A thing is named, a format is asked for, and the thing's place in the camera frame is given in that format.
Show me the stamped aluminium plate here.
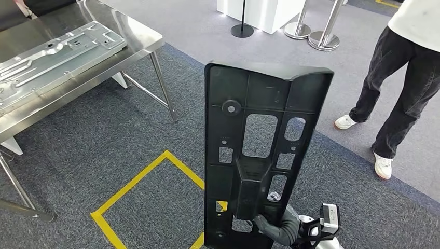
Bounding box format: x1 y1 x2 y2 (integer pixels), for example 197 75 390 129
0 20 128 116

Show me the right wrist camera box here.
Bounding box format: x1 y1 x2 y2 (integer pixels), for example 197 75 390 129
299 203 341 248

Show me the person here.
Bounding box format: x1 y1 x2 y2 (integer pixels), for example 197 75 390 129
334 0 440 181

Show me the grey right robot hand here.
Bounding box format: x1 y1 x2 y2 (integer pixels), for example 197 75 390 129
253 191 287 246

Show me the white top steel table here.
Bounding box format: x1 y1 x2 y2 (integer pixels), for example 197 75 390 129
0 136 56 223

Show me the yellow floor tape square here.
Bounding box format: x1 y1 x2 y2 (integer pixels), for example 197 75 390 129
90 150 228 249

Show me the black pole stand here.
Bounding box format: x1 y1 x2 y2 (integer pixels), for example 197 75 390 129
231 0 254 38

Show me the black plastic panel part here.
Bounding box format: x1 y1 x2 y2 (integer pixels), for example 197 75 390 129
203 62 335 249

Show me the white display block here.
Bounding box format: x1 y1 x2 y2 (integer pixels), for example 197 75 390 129
216 0 307 34

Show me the stainless steel workbench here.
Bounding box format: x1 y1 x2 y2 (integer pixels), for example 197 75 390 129
0 0 178 145

